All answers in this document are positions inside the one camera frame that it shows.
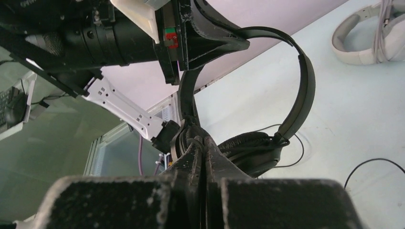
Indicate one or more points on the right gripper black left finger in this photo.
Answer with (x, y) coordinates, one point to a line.
(170, 200)

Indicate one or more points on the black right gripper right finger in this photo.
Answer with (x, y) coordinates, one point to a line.
(236, 201)

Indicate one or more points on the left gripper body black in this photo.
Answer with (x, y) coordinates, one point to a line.
(110, 38)

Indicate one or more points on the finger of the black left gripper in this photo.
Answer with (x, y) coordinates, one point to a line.
(204, 34)

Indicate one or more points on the white over-ear headphones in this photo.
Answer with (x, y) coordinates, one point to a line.
(372, 35)

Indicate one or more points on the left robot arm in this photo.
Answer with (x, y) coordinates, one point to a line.
(68, 42)

